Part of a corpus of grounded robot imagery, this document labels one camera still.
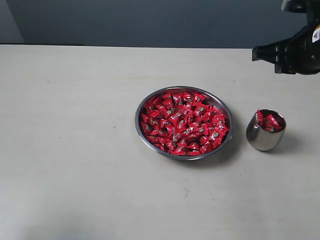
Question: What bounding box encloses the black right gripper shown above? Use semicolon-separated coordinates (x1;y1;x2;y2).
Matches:
251;24;320;75

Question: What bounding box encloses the stainless steel cup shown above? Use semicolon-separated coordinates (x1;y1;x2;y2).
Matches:
245;109;287;151

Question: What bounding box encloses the steel bowl of candies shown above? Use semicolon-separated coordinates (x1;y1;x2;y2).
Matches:
134;85;235;161

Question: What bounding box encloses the pile of red wrapped candies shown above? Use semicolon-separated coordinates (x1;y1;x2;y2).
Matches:
140;91;230;156

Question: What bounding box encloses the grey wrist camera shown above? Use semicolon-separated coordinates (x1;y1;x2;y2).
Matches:
281;0;311;13

